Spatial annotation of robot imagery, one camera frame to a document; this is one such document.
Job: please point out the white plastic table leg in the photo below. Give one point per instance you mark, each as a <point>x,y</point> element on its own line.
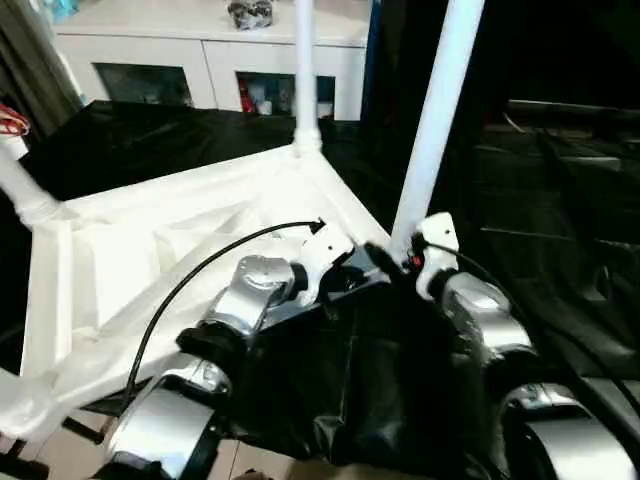
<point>12,395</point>
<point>25,185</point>
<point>305,70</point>
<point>438,110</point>

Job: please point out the white plastic table top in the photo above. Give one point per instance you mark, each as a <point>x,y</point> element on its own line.
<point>150,240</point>

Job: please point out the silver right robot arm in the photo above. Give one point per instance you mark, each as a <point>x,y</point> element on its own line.
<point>500,340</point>

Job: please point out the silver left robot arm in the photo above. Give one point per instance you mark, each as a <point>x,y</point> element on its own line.
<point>220,330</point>

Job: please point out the glossy black mat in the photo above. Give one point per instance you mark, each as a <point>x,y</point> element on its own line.
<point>540,230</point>

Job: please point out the small red bottle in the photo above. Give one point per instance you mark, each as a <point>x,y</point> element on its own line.
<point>245,97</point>

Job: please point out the long black bar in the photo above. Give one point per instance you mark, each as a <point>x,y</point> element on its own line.
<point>580,110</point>

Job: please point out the white cabinet with glass doors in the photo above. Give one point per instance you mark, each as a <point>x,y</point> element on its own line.
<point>190,50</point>

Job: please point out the grey metal clutter object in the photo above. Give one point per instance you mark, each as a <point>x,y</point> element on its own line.
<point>250,13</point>

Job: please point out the black stand leg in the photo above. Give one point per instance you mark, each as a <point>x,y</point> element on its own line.
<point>50,445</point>

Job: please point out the red and white object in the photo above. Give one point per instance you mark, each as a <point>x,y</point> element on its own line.
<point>10,122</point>

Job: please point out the grey curtain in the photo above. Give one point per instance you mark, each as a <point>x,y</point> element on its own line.
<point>30,50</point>

